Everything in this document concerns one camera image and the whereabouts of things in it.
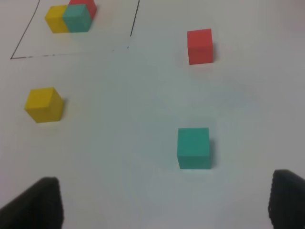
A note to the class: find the green template block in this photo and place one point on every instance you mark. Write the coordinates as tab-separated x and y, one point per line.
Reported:
77	18

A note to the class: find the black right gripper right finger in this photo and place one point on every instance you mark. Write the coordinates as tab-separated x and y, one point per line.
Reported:
286	207

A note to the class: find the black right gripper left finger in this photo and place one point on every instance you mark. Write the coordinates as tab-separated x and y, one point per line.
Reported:
38	207

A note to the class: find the yellow template block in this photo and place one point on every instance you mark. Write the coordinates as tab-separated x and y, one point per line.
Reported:
54	19

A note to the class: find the red template block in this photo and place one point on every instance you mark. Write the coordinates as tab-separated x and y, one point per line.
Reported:
90	4

